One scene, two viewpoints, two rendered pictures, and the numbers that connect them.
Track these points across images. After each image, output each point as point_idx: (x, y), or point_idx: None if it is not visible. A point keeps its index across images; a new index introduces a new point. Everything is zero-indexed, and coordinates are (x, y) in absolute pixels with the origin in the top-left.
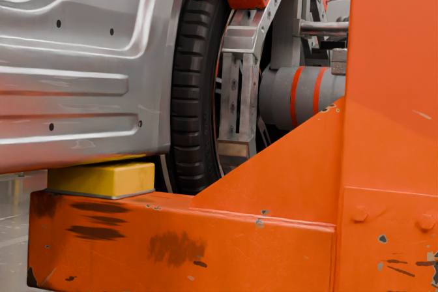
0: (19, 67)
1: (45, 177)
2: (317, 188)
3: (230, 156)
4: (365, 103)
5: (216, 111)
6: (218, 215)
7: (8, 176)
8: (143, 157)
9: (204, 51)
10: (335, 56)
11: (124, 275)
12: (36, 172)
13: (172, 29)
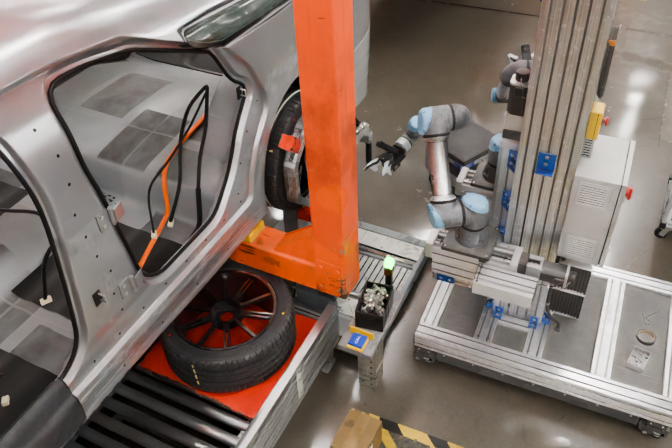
0: (216, 248)
1: None
2: (309, 254)
3: (291, 201)
4: (318, 242)
5: None
6: (282, 256)
7: None
8: None
9: (276, 173)
10: None
11: (257, 263)
12: None
13: (262, 180)
